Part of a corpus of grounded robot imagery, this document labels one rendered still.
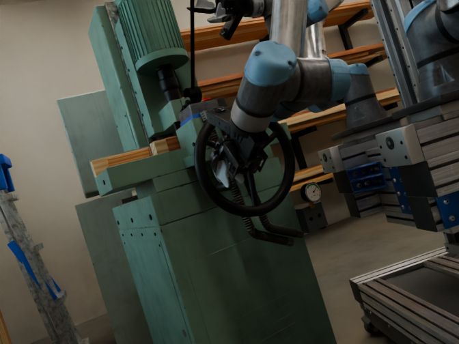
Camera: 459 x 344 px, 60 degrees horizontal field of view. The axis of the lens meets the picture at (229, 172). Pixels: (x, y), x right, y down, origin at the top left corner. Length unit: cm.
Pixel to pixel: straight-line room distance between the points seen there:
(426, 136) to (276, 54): 50
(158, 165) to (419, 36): 74
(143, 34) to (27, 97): 247
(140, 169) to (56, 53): 282
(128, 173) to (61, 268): 254
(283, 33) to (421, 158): 43
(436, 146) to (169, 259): 72
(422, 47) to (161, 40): 74
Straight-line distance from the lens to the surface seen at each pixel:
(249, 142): 73
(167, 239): 110
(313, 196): 126
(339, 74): 72
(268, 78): 64
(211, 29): 354
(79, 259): 356
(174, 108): 129
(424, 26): 112
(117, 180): 107
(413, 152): 101
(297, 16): 89
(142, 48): 133
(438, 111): 107
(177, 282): 111
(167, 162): 111
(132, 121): 148
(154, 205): 109
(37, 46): 386
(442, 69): 111
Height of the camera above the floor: 78
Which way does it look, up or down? 1 degrees up
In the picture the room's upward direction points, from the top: 17 degrees counter-clockwise
